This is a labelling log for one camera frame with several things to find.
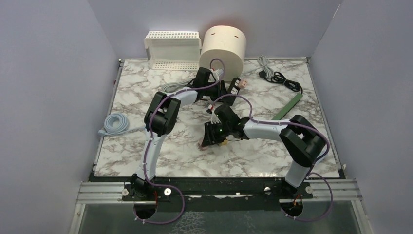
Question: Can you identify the light blue coiled cable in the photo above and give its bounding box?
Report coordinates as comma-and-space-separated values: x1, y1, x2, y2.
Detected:
98, 113, 144, 137

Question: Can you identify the black power cable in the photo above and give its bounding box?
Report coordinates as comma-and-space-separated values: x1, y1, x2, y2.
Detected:
259, 70, 303, 94

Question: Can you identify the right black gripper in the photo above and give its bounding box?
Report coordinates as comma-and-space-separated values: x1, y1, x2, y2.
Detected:
201, 120, 231, 148

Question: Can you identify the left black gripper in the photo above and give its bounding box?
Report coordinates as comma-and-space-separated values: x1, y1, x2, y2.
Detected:
201, 79, 231, 102

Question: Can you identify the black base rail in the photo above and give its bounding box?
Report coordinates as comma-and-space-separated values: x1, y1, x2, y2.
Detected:
78, 177, 343, 213

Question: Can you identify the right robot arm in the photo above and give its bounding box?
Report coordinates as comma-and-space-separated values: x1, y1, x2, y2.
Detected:
198, 104, 330, 198

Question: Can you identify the white perforated basket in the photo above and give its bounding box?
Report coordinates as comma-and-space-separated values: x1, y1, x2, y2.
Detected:
144, 31, 202, 71

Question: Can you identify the cream cylindrical container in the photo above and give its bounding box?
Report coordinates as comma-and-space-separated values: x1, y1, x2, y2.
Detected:
199, 25, 246, 82

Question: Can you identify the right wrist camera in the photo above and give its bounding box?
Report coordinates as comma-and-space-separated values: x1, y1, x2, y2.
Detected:
206, 104, 221, 124

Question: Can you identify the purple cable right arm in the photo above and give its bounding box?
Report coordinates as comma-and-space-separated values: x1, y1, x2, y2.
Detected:
211, 94, 334, 223

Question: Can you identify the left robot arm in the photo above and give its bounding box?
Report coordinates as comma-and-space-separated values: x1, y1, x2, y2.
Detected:
129, 67, 225, 200

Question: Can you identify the grey coiled cable left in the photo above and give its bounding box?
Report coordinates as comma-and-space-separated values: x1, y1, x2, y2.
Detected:
161, 79, 195, 94

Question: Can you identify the black strip with pink plugs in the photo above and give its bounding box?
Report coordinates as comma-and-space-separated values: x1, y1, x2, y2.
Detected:
227, 78, 241, 95

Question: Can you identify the grey cable right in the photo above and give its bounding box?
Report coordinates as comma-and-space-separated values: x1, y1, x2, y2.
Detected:
248, 55, 275, 77

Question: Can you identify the green power strip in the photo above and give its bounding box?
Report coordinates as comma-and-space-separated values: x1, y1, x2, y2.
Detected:
272, 93, 303, 120

